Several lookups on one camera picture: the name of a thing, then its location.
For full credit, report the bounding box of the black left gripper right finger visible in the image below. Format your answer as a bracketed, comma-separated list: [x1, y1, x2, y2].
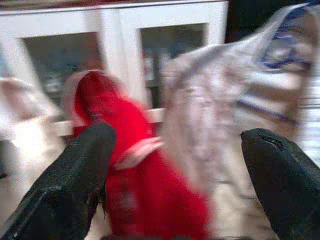
[241, 127, 320, 240]

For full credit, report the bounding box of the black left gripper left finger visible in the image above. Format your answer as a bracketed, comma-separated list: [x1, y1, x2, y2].
[0, 122, 117, 240]

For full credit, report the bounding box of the white seamed garment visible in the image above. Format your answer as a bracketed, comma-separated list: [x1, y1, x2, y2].
[159, 2, 320, 201]

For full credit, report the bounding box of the red polo shirt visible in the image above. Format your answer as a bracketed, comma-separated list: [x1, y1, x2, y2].
[63, 69, 213, 240]

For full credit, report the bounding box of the white polo shirt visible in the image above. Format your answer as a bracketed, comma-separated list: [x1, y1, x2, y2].
[0, 74, 63, 151]

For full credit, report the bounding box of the white glass-door cabinet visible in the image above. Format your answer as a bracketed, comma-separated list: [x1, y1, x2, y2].
[0, 0, 230, 137]

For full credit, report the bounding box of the black television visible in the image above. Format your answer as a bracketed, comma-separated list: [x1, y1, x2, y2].
[228, 0, 283, 45]

